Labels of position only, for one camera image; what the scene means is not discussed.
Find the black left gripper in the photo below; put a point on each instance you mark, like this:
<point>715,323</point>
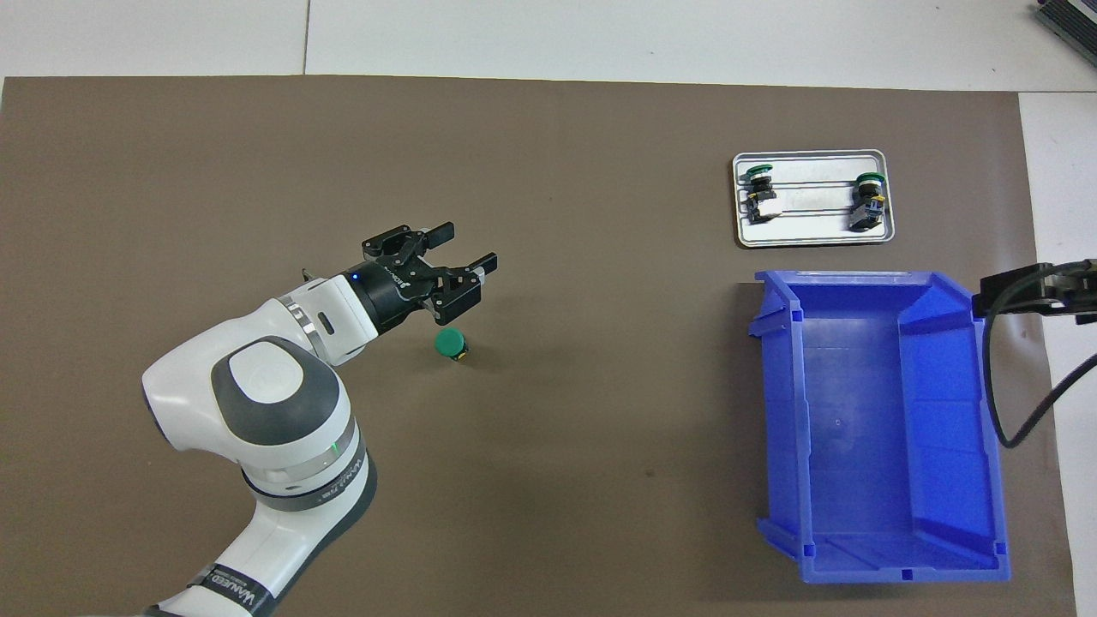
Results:
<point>390,287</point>

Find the green push button switch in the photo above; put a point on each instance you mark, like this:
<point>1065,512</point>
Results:
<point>448,342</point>
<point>867,201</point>

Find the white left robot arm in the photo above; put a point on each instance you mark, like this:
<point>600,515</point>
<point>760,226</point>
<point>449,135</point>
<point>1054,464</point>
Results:
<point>257,411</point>

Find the green push button white block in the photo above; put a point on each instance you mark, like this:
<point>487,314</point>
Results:
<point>761,195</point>

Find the brown table mat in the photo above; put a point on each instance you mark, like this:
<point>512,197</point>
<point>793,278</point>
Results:
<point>600,171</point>

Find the blue plastic storage bin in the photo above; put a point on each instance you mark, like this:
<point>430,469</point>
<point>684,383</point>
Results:
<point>874,428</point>

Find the silver metal tray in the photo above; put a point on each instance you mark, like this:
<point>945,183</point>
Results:
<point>814,227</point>

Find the grey ribbed device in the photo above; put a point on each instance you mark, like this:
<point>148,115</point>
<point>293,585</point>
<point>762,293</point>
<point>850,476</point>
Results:
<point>1071,21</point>

